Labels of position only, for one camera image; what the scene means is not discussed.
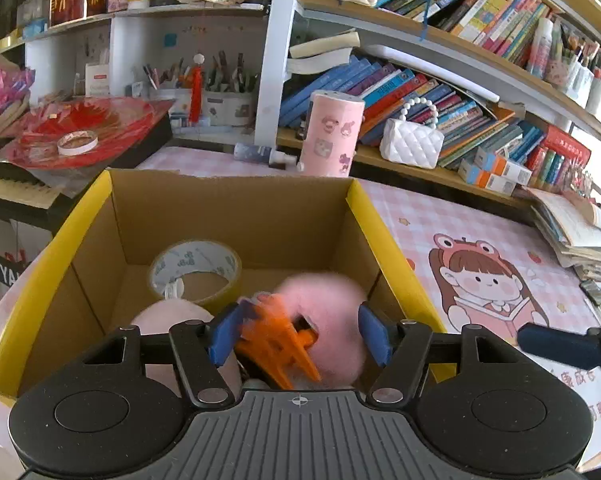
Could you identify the white rolled paper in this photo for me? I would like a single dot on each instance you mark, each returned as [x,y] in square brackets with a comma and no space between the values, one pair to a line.
[430,67]

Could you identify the stack of papers and notebooks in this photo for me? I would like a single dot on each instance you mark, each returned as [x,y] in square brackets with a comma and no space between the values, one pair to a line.
[575,230]

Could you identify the red paper decorations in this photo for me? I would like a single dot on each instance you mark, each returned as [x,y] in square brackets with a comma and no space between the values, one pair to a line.
[115,120]

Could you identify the yellow tape roll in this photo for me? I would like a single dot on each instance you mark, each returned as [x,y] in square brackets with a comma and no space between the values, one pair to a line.
[180,259]

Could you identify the pink plush pig toy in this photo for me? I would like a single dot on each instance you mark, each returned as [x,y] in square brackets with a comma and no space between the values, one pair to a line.
[170,317]

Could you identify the white glue bottle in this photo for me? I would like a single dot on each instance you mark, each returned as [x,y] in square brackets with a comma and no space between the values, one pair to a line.
[539,50]

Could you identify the dark bottle white cap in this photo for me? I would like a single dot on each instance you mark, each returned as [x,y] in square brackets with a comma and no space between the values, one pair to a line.
[258,154]

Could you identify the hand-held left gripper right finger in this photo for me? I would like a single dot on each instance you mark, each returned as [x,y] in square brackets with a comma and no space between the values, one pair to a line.
[375,332]

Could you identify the pair of flat lying books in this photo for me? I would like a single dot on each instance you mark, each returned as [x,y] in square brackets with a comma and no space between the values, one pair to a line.
[320,52]

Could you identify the pink fluffy orange hair clip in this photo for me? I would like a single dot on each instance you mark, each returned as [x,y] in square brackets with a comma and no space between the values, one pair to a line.
[325,300]

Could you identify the white pen holder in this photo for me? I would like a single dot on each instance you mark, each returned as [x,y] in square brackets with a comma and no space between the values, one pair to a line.
[600,100]

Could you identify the pink foil wrapper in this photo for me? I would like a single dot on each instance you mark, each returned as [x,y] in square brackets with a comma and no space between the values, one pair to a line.
[10,90]

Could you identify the red tassel ornament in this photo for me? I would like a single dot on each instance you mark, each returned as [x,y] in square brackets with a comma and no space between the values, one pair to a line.
[196,90]

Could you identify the electronic keyboard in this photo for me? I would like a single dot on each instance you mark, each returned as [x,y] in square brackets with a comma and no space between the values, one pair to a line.
[15,187]

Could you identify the yellow cardboard box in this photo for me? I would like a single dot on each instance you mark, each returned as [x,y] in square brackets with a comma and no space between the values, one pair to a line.
[220,220]

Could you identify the white quilted handbag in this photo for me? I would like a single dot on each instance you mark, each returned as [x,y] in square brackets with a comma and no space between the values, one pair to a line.
[410,145]

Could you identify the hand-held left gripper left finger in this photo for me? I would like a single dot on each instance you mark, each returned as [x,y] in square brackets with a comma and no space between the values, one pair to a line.
[225,335]

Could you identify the white tape roll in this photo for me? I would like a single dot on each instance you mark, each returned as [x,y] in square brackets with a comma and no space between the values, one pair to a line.
[78,144]

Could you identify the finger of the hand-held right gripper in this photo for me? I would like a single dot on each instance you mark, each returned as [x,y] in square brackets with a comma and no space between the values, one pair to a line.
[555,345]

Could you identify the row of thin books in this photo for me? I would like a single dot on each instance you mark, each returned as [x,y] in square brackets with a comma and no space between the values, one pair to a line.
[480,10]

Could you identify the orange white carton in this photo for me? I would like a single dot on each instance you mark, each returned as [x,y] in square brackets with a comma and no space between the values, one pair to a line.
[502,166]
[485,177]

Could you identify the white red small carton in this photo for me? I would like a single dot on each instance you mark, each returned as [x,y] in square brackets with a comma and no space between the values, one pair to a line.
[97,80]

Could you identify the white pen organizer box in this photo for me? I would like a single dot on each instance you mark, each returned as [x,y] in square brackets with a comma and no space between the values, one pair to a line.
[230,110]

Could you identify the pink cylindrical container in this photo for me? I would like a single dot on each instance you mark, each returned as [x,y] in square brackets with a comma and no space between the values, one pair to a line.
[330,135]

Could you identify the red thick dictionary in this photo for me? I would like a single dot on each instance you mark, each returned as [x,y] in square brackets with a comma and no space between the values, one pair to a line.
[567,145]

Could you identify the white bookshelf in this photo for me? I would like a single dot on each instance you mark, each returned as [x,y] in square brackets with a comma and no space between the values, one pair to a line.
[275,60]

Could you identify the row of colourful books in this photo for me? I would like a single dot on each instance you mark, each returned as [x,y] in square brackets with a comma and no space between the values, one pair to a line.
[405,85]

